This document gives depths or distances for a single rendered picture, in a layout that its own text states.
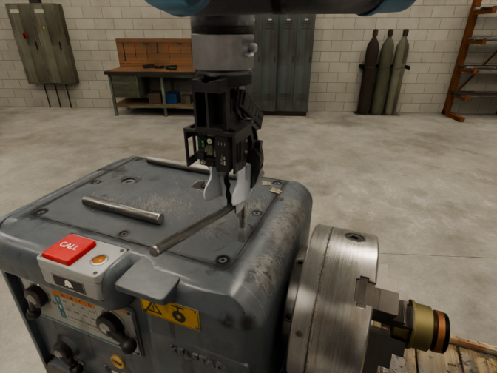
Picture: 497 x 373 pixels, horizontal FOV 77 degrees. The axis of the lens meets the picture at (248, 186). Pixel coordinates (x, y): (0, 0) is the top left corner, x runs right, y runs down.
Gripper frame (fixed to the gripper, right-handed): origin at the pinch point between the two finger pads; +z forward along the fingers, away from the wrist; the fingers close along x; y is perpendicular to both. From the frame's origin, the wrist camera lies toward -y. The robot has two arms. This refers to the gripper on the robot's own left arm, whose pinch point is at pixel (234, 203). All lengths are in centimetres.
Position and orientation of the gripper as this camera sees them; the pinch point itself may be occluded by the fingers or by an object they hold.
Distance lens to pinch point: 50.4
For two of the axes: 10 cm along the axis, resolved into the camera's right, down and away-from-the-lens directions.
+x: 9.3, 1.6, -3.2
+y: -3.6, 4.2, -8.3
